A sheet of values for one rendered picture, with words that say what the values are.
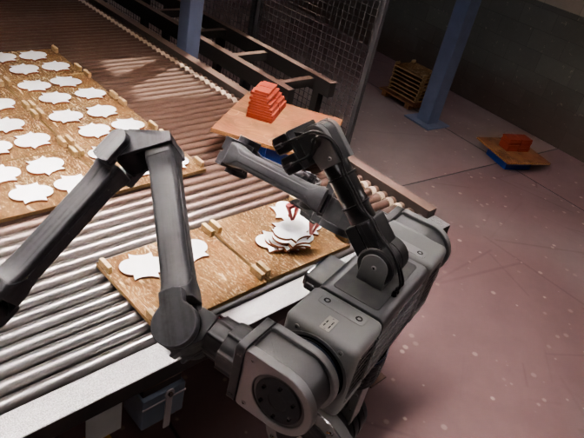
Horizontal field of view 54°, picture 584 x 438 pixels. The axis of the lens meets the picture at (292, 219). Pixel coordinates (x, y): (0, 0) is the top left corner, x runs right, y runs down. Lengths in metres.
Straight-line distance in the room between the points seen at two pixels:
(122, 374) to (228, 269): 0.52
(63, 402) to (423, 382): 1.99
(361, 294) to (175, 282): 0.31
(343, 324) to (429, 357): 2.35
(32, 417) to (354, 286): 0.86
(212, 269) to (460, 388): 1.69
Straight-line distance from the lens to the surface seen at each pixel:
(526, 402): 3.31
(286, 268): 1.96
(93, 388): 1.58
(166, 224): 1.03
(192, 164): 2.45
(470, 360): 3.36
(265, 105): 2.66
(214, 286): 1.83
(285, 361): 0.87
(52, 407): 1.55
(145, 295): 1.78
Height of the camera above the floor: 2.13
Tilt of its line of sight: 33 degrees down
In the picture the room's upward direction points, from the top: 13 degrees clockwise
